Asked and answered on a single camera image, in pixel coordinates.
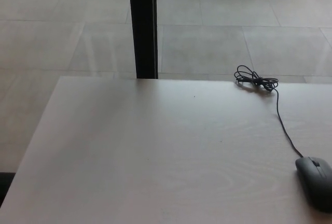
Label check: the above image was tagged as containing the black vertical post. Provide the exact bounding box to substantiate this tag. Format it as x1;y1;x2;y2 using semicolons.
128;0;159;80

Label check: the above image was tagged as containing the black computer mouse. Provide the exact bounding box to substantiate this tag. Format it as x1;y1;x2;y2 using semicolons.
295;156;332;214

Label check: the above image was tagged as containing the black mouse cable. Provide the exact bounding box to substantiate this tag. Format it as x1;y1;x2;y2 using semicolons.
233;65;304;158

